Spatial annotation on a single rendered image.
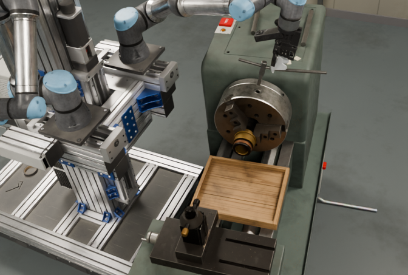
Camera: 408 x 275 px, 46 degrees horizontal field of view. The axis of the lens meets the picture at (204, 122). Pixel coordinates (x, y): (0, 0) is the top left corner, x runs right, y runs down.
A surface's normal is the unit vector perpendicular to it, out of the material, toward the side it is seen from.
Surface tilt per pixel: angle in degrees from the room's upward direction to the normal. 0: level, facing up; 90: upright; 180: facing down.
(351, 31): 0
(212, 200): 0
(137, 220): 0
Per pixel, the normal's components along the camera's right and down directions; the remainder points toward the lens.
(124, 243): -0.10, -0.73
